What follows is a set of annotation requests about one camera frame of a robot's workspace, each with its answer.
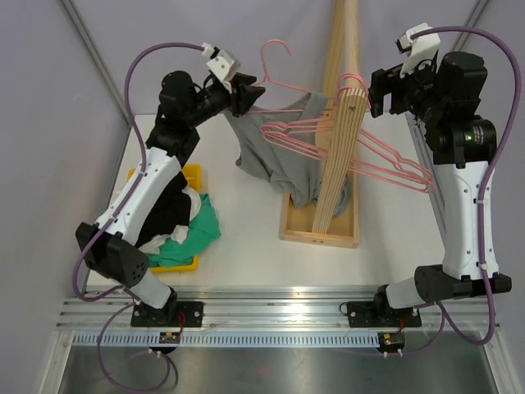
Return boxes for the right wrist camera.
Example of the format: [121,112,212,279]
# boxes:
[395,23,441,79]

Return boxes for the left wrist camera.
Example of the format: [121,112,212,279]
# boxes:
[202,43,240,93]

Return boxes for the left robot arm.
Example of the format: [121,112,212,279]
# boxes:
[75,71,265,328]

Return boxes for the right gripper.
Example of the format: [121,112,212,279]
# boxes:
[364,54,446,126]

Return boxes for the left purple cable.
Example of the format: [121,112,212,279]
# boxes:
[72,41,210,389]

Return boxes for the slotted cable duct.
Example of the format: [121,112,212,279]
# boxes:
[72,330,379,348]

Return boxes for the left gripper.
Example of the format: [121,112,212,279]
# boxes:
[185,72,264,128]

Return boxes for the wooden hanger rack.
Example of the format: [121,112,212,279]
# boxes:
[279,1,366,249]

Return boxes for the white tank top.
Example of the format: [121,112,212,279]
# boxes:
[135,186,201,254]

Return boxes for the aluminium frame post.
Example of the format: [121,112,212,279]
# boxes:
[58,0,130,126]
[450,0,493,54]

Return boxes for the left aluminium frame post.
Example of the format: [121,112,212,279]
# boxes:
[58,0,130,126]

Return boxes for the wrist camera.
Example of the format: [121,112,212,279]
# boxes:
[202,43,240,93]
[395,23,441,79]

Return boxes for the yellow plastic tray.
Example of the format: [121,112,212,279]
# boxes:
[151,164,202,274]

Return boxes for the grey tank top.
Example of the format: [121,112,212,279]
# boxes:
[224,93,327,208]

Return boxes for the green tank top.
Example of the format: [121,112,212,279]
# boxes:
[147,194,221,268]

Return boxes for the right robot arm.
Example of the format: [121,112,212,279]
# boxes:
[345,52,512,328]

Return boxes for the right aluminium frame post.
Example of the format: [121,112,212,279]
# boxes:
[450,0,493,54]

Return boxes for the aluminium mounting rail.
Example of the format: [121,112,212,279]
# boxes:
[55,285,502,332]

